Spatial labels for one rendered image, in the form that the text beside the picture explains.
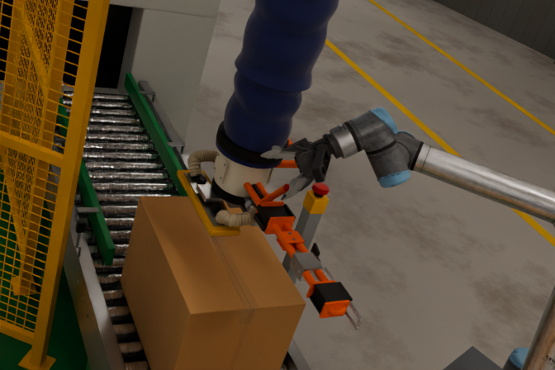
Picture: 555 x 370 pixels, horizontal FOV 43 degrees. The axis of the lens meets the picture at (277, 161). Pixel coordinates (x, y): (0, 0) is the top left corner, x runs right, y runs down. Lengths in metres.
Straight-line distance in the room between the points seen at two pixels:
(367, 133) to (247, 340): 0.81
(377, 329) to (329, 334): 0.30
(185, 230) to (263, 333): 0.45
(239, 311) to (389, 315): 1.94
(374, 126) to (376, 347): 2.06
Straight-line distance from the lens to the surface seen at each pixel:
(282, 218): 2.05
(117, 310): 2.68
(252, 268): 2.37
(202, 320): 2.17
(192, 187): 2.32
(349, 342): 3.75
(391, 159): 1.93
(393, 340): 3.90
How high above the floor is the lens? 2.36
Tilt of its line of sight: 28 degrees down
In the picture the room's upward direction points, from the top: 18 degrees clockwise
